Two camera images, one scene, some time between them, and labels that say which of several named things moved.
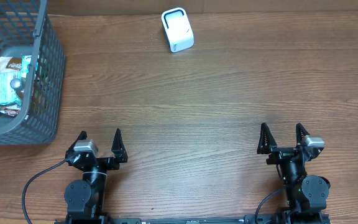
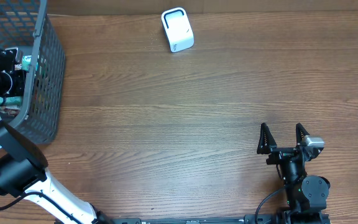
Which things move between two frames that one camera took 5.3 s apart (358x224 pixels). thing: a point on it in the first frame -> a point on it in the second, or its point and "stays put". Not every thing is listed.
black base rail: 261,218 stays put
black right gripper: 267,145 stays put
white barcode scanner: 178,30 stays put
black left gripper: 119,154 -> 22,76
